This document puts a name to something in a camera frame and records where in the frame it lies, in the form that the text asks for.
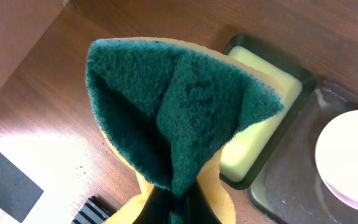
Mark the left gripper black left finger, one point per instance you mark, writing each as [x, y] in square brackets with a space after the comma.
[157, 208]

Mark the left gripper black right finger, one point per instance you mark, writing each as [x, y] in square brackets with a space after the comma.
[196, 207]

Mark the green and yellow sponge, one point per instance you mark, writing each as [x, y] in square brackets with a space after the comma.
[167, 108]

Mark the white plate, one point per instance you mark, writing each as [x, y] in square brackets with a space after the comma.
[336, 156]

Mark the small black soapy water tray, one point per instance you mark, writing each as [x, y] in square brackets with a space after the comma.
[244, 156]

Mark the large dark brown tray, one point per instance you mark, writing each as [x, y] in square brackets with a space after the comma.
[288, 188]

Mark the dark grey pad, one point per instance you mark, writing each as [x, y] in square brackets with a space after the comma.
[18, 193]

